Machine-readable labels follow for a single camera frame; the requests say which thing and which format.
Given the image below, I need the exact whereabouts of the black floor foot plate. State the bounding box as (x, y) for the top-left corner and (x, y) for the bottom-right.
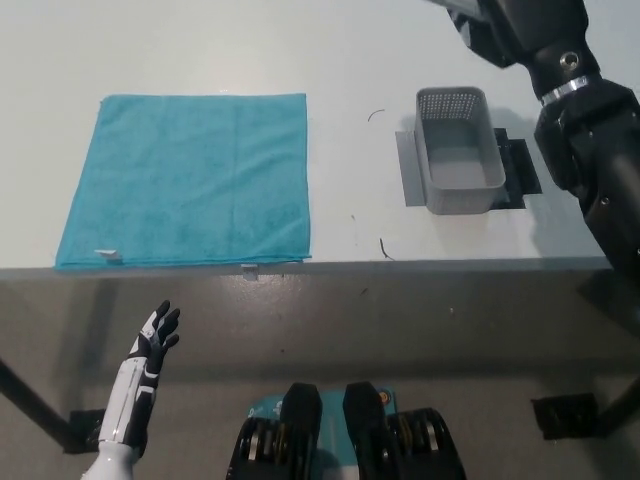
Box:
(64, 409), (107, 455)
(531, 393), (600, 441)

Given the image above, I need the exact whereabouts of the small grey perforated basket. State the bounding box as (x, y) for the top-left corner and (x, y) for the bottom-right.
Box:
(415, 87), (506, 216)

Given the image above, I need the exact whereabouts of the dark grey mat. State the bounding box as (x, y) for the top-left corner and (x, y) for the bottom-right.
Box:
(492, 128), (543, 207)

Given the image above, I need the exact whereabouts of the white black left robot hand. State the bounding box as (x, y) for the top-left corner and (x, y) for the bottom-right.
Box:
(97, 298), (182, 447)

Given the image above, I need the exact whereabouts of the black table leg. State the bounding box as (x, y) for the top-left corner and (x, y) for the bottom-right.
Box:
(0, 355), (76, 444)

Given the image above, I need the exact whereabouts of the teal microfibre cloth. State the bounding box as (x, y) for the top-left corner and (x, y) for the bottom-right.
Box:
(53, 92), (314, 273)

